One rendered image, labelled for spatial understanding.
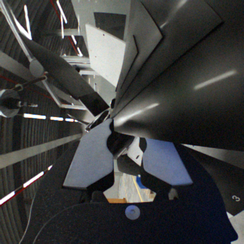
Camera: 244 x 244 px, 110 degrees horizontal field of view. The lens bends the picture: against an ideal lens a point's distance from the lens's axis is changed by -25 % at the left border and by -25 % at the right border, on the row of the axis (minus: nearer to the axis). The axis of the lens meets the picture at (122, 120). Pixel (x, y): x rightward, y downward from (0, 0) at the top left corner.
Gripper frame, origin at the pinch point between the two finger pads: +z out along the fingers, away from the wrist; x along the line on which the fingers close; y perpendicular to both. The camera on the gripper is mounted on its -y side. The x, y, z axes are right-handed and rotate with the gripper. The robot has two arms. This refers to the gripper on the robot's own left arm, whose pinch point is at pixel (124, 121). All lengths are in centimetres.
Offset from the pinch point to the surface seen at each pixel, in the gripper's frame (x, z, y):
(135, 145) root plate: 3.4, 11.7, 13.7
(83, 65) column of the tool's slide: -28, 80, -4
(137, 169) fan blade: 6.9, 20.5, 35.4
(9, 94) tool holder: -27.3, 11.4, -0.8
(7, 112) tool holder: -27.7, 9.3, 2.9
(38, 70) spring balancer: -68, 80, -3
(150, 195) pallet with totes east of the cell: 77, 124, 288
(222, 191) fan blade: 19.6, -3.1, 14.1
